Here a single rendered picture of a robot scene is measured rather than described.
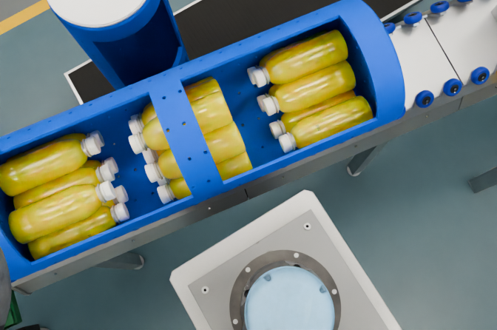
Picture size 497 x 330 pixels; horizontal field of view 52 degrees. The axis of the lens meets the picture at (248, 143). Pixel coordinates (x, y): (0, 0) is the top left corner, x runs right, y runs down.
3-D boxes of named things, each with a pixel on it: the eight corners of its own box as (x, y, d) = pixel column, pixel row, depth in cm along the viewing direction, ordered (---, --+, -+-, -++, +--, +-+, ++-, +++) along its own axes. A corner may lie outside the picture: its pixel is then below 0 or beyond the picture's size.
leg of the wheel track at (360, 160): (362, 173, 216) (400, 132, 155) (350, 178, 215) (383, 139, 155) (356, 160, 217) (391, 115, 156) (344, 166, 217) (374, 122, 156)
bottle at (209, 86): (215, 78, 105) (131, 112, 104) (228, 109, 106) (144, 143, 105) (213, 78, 112) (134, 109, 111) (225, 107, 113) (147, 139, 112)
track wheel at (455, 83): (463, 78, 121) (458, 74, 122) (446, 85, 120) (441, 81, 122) (463, 93, 124) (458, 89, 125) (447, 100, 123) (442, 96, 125)
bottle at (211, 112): (235, 129, 104) (150, 164, 103) (223, 103, 108) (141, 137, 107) (228, 109, 98) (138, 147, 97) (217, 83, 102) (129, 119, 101)
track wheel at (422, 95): (435, 89, 120) (430, 86, 122) (418, 97, 120) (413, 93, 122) (435, 105, 123) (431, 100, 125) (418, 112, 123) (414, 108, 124)
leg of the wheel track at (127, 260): (146, 265, 209) (97, 260, 148) (132, 271, 208) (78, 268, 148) (141, 252, 210) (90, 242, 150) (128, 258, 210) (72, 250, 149)
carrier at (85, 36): (120, 114, 210) (181, 142, 206) (21, 4, 126) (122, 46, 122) (151, 56, 217) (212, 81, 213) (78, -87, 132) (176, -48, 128)
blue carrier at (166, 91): (389, 135, 121) (421, 86, 94) (39, 284, 115) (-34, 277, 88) (336, 38, 129) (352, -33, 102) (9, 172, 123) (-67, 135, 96)
